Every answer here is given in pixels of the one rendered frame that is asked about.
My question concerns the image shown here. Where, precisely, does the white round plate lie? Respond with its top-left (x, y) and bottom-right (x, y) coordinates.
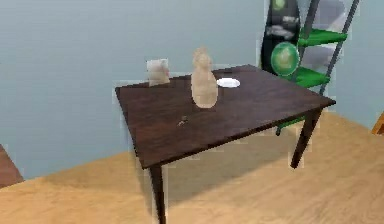
top-left (216, 77), bottom-right (241, 89)

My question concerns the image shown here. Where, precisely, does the beige translucent bottle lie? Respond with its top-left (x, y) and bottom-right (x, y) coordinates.
top-left (190, 46), bottom-right (219, 110)

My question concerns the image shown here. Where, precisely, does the pale square cup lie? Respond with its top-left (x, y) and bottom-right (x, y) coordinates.
top-left (146, 58), bottom-right (171, 88)

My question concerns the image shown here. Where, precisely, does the orange wooden furniture edge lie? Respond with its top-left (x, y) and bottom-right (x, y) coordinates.
top-left (371, 111), bottom-right (384, 136)

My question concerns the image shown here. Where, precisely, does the black and green board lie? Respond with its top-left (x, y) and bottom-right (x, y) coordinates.
top-left (260, 0), bottom-right (302, 77)

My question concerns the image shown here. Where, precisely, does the dark brown wooden table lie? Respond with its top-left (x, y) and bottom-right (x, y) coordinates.
top-left (114, 63), bottom-right (337, 224)

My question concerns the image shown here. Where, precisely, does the brown wooden furniture corner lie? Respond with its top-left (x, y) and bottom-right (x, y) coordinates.
top-left (0, 143), bottom-right (25, 189)

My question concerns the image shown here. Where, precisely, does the green ladder shelf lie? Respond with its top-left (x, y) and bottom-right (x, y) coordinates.
top-left (275, 0), bottom-right (361, 137)

